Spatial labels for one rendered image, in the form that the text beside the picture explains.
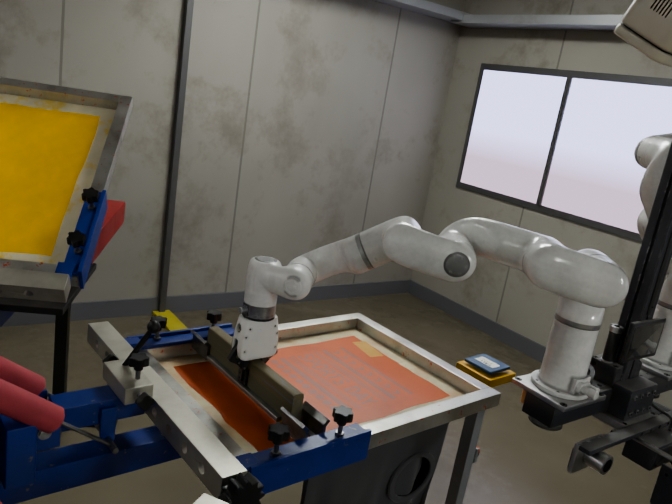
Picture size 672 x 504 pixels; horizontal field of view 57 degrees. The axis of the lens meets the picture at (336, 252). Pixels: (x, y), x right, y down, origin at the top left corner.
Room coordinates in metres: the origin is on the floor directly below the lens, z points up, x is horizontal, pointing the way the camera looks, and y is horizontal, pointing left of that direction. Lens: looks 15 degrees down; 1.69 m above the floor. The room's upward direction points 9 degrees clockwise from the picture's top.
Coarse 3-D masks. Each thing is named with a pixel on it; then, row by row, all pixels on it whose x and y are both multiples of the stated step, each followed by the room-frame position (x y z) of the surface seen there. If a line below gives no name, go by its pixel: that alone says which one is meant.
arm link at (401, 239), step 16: (384, 224) 1.29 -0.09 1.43; (400, 224) 1.22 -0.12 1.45; (416, 224) 1.26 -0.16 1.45; (368, 240) 1.27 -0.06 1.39; (384, 240) 1.21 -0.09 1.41; (400, 240) 1.20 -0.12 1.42; (416, 240) 1.20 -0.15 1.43; (432, 240) 1.20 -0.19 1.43; (448, 240) 1.20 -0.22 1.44; (368, 256) 1.27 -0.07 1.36; (384, 256) 1.27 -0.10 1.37; (400, 256) 1.20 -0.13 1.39; (416, 256) 1.19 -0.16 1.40; (432, 256) 1.19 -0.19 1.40; (448, 256) 1.19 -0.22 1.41; (464, 256) 1.19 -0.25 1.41; (432, 272) 1.20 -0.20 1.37; (448, 272) 1.19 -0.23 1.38; (464, 272) 1.19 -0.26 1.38
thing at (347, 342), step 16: (352, 336) 1.81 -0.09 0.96; (288, 352) 1.61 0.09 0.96; (304, 352) 1.63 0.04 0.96; (352, 352) 1.69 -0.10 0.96; (176, 368) 1.41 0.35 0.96; (192, 368) 1.42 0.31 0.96; (208, 368) 1.44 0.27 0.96; (272, 368) 1.50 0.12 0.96; (192, 384) 1.34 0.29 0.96; (208, 384) 1.36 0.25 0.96; (224, 384) 1.37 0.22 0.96; (208, 400) 1.28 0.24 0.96; (224, 400) 1.29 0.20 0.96
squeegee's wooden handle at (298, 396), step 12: (216, 336) 1.43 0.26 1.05; (228, 336) 1.42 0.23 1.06; (216, 348) 1.42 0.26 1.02; (228, 348) 1.38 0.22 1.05; (228, 360) 1.37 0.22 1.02; (252, 360) 1.31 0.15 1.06; (252, 372) 1.29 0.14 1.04; (264, 372) 1.26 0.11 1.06; (276, 372) 1.27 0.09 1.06; (252, 384) 1.29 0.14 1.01; (264, 384) 1.25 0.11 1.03; (276, 384) 1.22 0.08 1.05; (288, 384) 1.22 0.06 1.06; (264, 396) 1.25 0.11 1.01; (276, 396) 1.22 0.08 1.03; (288, 396) 1.19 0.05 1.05; (300, 396) 1.19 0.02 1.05; (276, 408) 1.21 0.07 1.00; (288, 408) 1.18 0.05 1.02; (300, 408) 1.19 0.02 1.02
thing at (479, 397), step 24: (288, 336) 1.71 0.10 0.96; (384, 336) 1.79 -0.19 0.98; (432, 360) 1.64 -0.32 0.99; (168, 384) 1.26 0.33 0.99; (456, 384) 1.56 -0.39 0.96; (480, 384) 1.53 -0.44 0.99; (192, 408) 1.18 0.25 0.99; (432, 408) 1.35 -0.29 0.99; (456, 408) 1.38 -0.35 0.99; (480, 408) 1.45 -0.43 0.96; (216, 432) 1.10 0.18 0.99; (384, 432) 1.22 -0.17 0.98; (408, 432) 1.27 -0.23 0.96
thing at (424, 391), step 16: (384, 368) 1.61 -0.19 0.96; (400, 368) 1.63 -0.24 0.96; (416, 384) 1.54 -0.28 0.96; (432, 384) 1.56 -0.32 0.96; (240, 400) 1.31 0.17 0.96; (304, 400) 1.35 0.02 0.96; (400, 400) 1.44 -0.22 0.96; (416, 400) 1.45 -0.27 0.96; (432, 400) 1.46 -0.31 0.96; (224, 416) 1.22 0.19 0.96; (240, 416) 1.24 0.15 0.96; (256, 416) 1.25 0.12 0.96; (368, 416) 1.33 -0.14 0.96; (384, 416) 1.34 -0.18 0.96; (240, 432) 1.17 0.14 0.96; (256, 432) 1.18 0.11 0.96; (256, 448) 1.12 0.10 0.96
